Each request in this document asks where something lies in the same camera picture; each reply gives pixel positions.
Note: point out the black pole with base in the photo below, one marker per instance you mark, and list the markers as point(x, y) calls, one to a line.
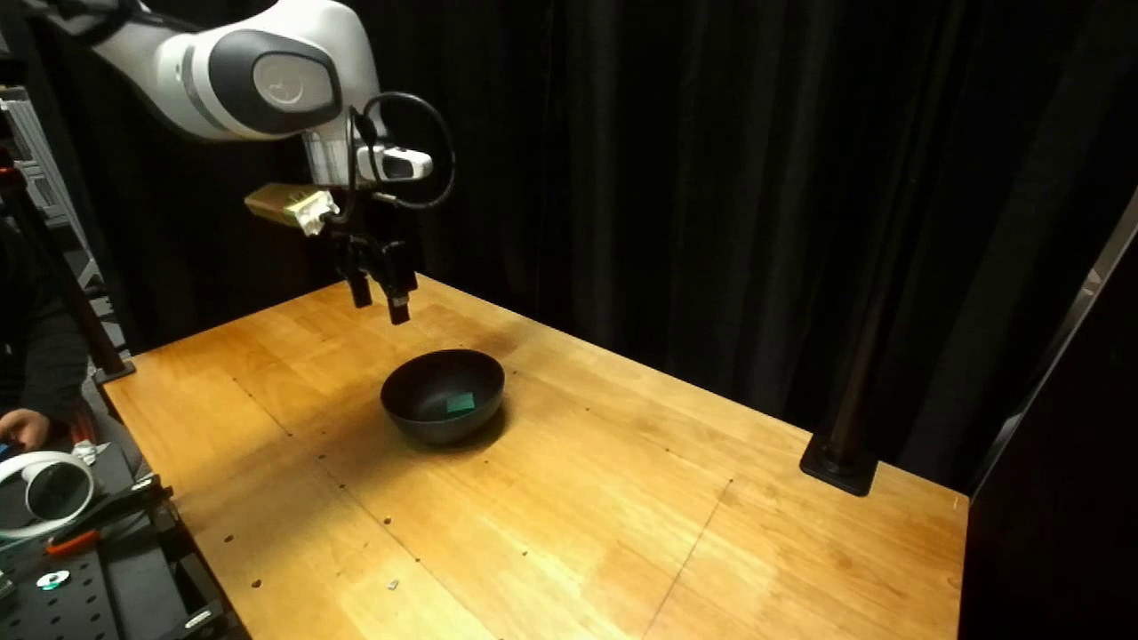
point(854, 357)

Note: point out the black side panel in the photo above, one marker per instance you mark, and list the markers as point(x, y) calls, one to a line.
point(1056, 449)

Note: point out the black bowl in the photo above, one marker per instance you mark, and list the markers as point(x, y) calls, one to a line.
point(442, 395)

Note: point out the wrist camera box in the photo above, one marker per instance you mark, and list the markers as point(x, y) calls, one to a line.
point(291, 203)

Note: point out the black curtain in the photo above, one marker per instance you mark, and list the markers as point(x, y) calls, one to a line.
point(714, 164)

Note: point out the black perforated side table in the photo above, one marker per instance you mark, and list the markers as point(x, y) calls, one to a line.
point(94, 581)

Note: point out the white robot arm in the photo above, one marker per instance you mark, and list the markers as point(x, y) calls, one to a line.
point(236, 71)

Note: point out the person's hand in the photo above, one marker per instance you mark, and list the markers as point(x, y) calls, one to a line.
point(22, 429)

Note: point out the person's dark sleeve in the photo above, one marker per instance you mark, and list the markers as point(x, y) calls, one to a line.
point(30, 343)

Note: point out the metal shelf rack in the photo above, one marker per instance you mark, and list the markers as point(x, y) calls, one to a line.
point(49, 199)

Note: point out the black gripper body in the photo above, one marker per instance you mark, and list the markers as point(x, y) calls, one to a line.
point(370, 233)

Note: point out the green block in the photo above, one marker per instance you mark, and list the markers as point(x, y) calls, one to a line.
point(458, 407)

